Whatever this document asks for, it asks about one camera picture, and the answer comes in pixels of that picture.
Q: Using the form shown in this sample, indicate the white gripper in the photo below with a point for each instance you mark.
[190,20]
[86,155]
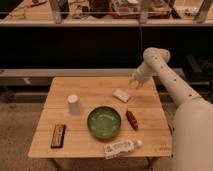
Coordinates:
[139,77]

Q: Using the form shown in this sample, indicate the white sponge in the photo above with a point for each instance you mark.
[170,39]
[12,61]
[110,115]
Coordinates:
[121,95]

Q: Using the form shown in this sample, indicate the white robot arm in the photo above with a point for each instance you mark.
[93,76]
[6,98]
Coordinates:
[192,142]

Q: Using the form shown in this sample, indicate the red snack bar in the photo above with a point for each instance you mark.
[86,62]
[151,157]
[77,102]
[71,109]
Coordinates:
[132,120]

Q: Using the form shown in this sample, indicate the green bowl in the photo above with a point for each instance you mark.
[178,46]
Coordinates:
[104,122]

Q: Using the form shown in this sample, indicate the red tray on shelf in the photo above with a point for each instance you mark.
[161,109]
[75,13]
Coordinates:
[133,8]

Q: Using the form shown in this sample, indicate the wooden folding table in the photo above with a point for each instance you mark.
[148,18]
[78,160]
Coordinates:
[82,115]

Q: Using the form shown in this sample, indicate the white upside-down cup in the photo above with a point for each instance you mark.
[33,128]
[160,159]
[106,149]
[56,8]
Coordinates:
[74,105]

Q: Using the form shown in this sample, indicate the white plastic bottle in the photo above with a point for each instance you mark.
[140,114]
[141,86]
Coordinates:
[121,148]

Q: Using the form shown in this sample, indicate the long background workbench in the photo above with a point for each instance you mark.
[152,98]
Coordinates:
[96,13]

